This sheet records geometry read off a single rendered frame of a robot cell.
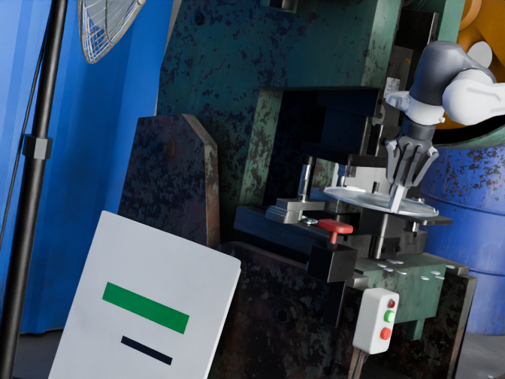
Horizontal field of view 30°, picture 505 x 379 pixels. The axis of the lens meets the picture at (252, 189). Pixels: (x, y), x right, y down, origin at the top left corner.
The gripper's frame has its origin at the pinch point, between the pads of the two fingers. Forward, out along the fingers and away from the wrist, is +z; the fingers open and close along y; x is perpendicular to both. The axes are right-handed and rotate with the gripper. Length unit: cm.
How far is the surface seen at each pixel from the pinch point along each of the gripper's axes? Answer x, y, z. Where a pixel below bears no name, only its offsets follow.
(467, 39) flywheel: 55, 24, -25
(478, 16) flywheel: 55, 25, -32
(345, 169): 20.6, -8.4, 4.8
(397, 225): 7.9, 5.1, 11.8
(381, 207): 4.2, -1.4, 5.4
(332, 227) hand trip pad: -19.5, -17.9, 0.3
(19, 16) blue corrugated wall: 92, -103, 5
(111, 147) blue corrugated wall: 105, -70, 51
